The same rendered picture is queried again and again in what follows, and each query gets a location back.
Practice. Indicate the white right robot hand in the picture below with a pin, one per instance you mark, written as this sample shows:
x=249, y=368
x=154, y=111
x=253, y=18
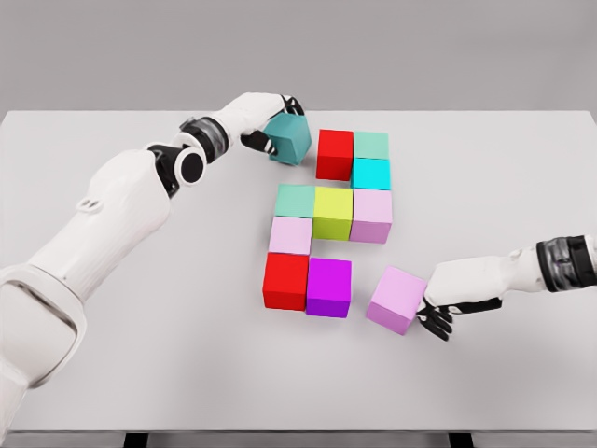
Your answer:
x=459, y=284

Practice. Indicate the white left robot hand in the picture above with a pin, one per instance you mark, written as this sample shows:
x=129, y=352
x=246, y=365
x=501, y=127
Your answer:
x=254, y=112

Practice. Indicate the teal cube block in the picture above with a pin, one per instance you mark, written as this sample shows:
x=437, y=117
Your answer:
x=290, y=139

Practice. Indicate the light pink cube block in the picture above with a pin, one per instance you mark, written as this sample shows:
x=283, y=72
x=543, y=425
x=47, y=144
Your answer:
x=395, y=298
x=290, y=235
x=371, y=215

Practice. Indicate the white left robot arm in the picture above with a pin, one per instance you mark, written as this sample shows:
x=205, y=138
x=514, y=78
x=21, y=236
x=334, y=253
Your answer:
x=116, y=196

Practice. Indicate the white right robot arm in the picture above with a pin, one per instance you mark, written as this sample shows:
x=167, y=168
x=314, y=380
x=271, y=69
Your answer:
x=555, y=266

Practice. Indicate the red cube block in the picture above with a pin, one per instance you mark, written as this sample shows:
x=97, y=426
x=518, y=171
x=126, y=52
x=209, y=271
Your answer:
x=285, y=281
x=335, y=153

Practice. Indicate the mint green cube block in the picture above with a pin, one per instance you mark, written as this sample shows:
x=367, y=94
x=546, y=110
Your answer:
x=295, y=200
x=371, y=144

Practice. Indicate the yellow-green cube block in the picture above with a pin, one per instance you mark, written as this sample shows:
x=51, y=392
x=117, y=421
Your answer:
x=332, y=214

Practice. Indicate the magenta purple cube block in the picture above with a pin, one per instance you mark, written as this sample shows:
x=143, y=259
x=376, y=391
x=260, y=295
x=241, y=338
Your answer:
x=329, y=288

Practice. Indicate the cyan cube block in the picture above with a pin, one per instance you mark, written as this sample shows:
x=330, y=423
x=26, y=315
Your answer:
x=370, y=173

